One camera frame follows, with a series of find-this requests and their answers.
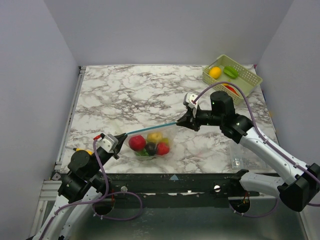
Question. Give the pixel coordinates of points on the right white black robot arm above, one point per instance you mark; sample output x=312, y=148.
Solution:
x=286, y=166

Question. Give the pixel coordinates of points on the red apple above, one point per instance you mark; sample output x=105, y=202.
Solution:
x=162, y=149

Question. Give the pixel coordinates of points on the yellow red mango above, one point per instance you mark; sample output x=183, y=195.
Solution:
x=166, y=141

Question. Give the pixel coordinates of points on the red chili pepper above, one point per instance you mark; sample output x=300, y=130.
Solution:
x=232, y=90

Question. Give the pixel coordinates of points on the red pomegranate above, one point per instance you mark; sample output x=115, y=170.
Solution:
x=137, y=143

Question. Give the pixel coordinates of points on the clear plastic box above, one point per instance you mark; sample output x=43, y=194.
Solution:
x=243, y=158

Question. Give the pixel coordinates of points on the beige pear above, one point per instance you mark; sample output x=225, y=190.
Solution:
x=154, y=137

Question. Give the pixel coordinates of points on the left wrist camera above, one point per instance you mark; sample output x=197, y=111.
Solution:
x=108, y=143

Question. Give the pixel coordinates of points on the green lettuce leaf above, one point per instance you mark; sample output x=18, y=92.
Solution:
x=231, y=72

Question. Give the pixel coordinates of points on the clear zip top bag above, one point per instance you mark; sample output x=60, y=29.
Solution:
x=169, y=130

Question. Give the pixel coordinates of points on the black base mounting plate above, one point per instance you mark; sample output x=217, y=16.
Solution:
x=175, y=190

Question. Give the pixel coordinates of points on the yellow lemon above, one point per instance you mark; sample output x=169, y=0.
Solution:
x=215, y=72

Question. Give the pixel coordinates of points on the green white cabbage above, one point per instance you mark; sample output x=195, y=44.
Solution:
x=142, y=153

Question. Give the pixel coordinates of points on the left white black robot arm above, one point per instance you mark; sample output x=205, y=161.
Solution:
x=85, y=184

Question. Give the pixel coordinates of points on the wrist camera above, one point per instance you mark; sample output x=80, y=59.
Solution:
x=108, y=143
x=189, y=100

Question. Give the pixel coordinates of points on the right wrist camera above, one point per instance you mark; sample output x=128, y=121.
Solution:
x=189, y=100

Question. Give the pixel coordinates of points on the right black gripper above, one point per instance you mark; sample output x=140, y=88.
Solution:
x=192, y=120

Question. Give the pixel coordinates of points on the green plastic basket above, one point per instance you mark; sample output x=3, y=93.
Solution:
x=247, y=81

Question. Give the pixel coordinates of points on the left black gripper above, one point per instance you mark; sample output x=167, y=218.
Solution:
x=121, y=137

